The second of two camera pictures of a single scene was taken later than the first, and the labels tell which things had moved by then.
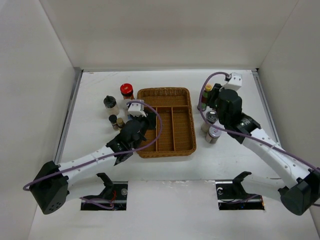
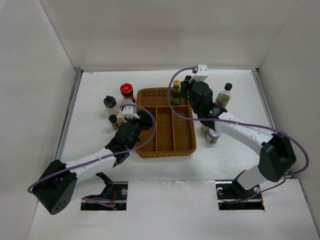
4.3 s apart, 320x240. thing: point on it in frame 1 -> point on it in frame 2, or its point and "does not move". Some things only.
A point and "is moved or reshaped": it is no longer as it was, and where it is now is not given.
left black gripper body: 146,124 does not move
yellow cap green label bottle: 205,95 is moved or reshaped
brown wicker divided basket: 177,136 does not move
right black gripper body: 213,101 -> 187,92
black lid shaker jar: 110,103 does not move
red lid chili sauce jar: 126,90 does not move
